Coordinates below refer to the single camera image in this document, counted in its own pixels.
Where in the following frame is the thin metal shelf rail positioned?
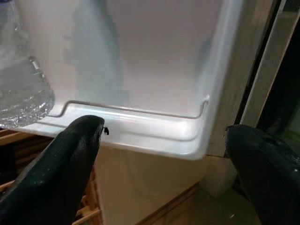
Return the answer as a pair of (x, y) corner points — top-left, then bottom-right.
(50, 94), (211, 118)

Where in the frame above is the clear plastic water bottle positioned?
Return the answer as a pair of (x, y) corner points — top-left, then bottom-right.
(0, 0), (56, 130)

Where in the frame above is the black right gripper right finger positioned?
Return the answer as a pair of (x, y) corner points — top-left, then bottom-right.
(224, 125), (300, 225)

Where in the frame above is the dark grey fridge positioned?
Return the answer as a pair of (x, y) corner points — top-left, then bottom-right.
(0, 0), (249, 162)

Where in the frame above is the wooden slatted rack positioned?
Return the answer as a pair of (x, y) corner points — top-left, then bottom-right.
(0, 128), (104, 225)

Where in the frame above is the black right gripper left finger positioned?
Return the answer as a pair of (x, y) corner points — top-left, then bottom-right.
(0, 114), (105, 225)

